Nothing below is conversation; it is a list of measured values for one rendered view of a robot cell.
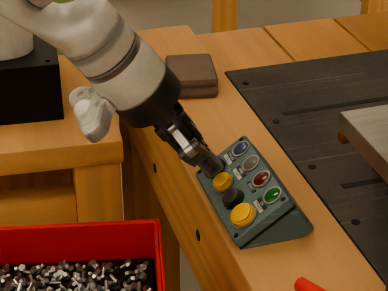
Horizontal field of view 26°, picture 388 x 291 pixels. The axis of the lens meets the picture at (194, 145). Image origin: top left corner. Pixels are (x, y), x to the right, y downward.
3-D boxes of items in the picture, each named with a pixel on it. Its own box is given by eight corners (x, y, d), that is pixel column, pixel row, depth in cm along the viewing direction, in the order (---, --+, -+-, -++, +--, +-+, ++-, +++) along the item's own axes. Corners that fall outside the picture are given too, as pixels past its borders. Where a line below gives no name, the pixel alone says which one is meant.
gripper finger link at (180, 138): (157, 128, 90) (161, 130, 92) (183, 162, 90) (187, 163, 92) (175, 114, 90) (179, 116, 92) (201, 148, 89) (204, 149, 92)
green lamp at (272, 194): (268, 207, 93) (268, 197, 93) (261, 196, 95) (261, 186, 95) (283, 204, 94) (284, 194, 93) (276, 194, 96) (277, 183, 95)
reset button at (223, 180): (219, 195, 99) (214, 189, 99) (213, 185, 101) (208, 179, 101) (235, 183, 99) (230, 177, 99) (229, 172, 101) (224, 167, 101)
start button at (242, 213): (238, 232, 94) (233, 226, 93) (230, 217, 96) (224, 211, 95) (259, 216, 93) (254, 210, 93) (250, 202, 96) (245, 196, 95)
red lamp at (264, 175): (257, 190, 96) (257, 180, 96) (250, 180, 98) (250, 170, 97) (272, 187, 97) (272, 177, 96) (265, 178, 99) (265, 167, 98)
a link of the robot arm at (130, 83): (75, 107, 95) (40, 71, 91) (152, 44, 94) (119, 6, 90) (92, 148, 87) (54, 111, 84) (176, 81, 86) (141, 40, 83)
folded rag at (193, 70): (218, 98, 125) (219, 80, 123) (164, 100, 124) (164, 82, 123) (212, 68, 133) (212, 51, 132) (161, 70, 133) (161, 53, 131)
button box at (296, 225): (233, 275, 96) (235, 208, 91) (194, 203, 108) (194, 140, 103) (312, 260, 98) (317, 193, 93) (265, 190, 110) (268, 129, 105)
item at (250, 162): (246, 174, 99) (247, 164, 98) (240, 165, 101) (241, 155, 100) (261, 172, 100) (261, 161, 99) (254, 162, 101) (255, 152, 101)
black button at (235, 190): (229, 212, 97) (224, 206, 96) (223, 200, 99) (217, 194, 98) (246, 199, 96) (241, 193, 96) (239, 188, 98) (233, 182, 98)
